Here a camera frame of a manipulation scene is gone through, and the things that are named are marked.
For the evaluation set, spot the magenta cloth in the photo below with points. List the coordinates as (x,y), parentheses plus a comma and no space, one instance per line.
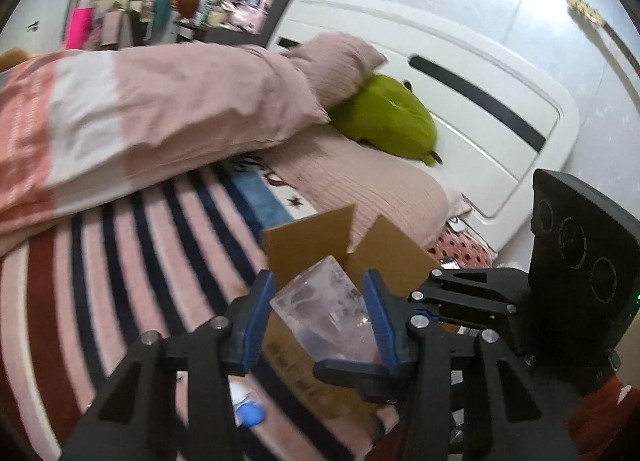
(79,27)

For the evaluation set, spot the white bed headboard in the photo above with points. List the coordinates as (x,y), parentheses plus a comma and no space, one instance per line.
(480,106)

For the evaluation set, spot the brown plush toy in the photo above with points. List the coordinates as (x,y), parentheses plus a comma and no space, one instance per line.
(186,1)

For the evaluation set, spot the brown cardboard box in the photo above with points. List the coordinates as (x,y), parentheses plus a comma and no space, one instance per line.
(310,371)

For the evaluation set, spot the white bottle with blue cap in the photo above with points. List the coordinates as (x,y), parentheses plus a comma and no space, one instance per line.
(248,408)

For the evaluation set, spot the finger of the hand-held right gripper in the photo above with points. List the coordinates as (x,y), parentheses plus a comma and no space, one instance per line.
(470,288)
(350,378)

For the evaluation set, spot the blue star printed sheet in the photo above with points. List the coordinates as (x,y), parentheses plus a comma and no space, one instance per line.
(265,191)

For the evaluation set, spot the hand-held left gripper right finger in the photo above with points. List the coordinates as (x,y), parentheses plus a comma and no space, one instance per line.
(384,328)

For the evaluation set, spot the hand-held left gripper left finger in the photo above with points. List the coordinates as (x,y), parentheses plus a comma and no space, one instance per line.
(258,317)

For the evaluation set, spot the green plush toy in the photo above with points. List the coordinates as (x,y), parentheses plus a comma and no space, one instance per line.
(390,116)

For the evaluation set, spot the pink striped blanket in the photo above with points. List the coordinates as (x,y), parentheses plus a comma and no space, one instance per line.
(125,281)

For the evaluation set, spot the pink ribbed pillow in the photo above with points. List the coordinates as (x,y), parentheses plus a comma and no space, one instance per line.
(360,181)
(335,66)

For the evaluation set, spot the pink and white duvet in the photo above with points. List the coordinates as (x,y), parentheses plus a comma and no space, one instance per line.
(125,121)

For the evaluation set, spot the clear plastic cup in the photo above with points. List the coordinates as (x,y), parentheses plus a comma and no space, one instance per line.
(325,313)

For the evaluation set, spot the red polka dot cloth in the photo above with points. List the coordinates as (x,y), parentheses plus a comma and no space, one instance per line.
(460,251)

